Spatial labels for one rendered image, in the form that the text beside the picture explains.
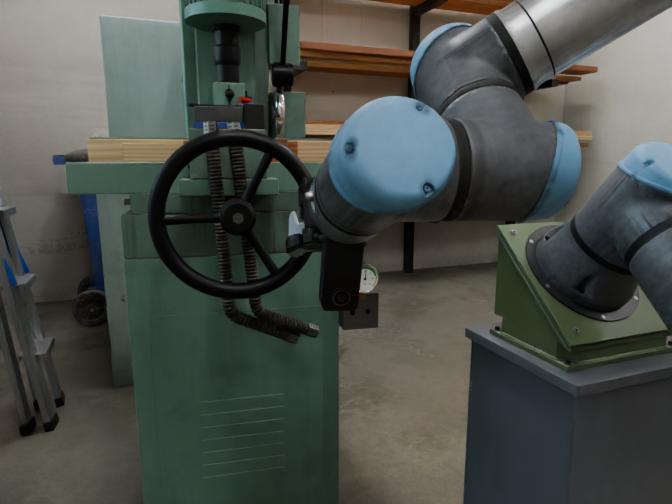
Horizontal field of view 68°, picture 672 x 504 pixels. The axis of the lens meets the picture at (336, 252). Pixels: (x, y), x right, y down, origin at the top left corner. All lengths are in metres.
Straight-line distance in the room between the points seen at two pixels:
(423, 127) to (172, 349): 0.83
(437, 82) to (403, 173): 0.17
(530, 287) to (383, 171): 0.64
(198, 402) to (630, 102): 3.97
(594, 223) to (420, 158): 0.59
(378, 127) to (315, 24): 3.43
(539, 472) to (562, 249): 0.41
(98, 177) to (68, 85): 2.51
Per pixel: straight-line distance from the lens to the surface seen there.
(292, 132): 1.36
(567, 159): 0.47
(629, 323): 1.05
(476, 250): 4.46
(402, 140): 0.39
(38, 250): 3.61
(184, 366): 1.12
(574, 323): 0.97
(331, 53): 3.29
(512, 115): 0.47
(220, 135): 0.85
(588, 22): 0.55
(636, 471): 1.13
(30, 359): 1.94
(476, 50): 0.54
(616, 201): 0.91
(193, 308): 1.08
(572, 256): 0.97
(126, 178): 1.05
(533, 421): 1.03
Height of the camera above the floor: 0.91
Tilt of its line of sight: 11 degrees down
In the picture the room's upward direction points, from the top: straight up
